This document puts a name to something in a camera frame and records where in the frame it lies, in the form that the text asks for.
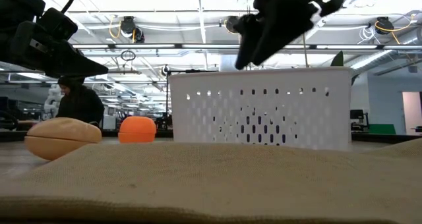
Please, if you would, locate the black monitor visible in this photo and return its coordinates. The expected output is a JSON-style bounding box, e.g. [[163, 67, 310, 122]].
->
[[349, 109, 371, 132]]

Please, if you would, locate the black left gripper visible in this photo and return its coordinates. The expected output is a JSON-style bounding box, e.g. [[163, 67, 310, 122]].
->
[[0, 19, 109, 79]]

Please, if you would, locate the person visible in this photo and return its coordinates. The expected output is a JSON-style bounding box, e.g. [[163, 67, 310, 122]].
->
[[55, 75, 106, 125]]

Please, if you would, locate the yellow hanging cable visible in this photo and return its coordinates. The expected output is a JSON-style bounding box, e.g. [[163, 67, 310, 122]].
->
[[302, 32, 310, 68]]

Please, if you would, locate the black ceiling cable reel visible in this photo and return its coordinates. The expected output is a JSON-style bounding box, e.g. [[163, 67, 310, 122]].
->
[[119, 15, 145, 43], [225, 15, 243, 34], [375, 16, 395, 36]]

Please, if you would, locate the white perforated plastic basket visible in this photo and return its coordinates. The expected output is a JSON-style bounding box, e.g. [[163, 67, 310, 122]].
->
[[167, 67, 353, 152]]

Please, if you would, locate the pink door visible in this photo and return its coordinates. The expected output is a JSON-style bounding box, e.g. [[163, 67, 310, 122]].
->
[[402, 91, 422, 136]]

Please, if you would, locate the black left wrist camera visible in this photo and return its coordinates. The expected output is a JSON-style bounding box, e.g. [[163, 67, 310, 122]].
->
[[36, 7, 79, 42]]

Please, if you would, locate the green panel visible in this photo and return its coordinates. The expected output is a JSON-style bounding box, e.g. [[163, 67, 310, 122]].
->
[[368, 123, 397, 136]]

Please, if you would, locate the folded tan cloth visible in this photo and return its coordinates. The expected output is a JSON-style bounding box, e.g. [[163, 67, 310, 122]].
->
[[0, 137, 422, 224]]

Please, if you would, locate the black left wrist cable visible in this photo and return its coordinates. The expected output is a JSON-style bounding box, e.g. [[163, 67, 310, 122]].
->
[[61, 0, 78, 14]]

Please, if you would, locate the black aluminium table frame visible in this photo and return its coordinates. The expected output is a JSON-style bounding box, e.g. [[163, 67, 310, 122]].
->
[[0, 128, 422, 144]]

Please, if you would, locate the orange toy fruit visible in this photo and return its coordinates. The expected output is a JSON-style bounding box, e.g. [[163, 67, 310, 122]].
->
[[117, 115, 157, 144]]

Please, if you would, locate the white robot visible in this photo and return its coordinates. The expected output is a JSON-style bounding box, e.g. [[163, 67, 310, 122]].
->
[[44, 84, 63, 120]]

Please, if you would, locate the tan toy potato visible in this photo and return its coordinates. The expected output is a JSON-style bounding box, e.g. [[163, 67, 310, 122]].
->
[[24, 117, 103, 161]]

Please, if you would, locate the hanging black cable loop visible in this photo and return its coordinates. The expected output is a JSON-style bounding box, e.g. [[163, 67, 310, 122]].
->
[[120, 49, 136, 62]]

